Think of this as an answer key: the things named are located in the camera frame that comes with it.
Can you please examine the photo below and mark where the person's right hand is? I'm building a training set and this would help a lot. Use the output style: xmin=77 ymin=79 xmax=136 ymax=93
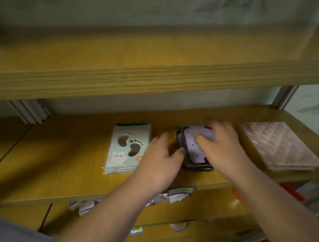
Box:
xmin=193 ymin=117 xmax=256 ymax=183

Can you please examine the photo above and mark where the person's left hand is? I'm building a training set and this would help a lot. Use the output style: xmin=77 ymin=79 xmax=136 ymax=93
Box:
xmin=130 ymin=131 xmax=189 ymax=197

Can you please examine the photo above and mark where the white round cup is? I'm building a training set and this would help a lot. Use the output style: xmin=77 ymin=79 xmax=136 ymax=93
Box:
xmin=169 ymin=222 xmax=188 ymax=233

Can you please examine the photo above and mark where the red plastic basket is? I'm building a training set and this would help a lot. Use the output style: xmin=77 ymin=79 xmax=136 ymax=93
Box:
xmin=279 ymin=180 xmax=319 ymax=228

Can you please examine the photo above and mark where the wooden shelf board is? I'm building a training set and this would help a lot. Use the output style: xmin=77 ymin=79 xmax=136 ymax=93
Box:
xmin=0 ymin=102 xmax=319 ymax=208
xmin=0 ymin=20 xmax=319 ymax=102
xmin=39 ymin=187 xmax=250 ymax=233
xmin=114 ymin=215 xmax=262 ymax=242
xmin=0 ymin=204 xmax=53 ymax=233
xmin=0 ymin=115 xmax=36 ymax=171

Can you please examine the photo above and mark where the person's left forearm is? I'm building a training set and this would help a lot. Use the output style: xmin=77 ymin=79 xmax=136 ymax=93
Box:
xmin=32 ymin=175 xmax=166 ymax=242

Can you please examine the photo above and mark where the person's right forearm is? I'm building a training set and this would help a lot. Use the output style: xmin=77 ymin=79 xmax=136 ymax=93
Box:
xmin=228 ymin=162 xmax=319 ymax=242

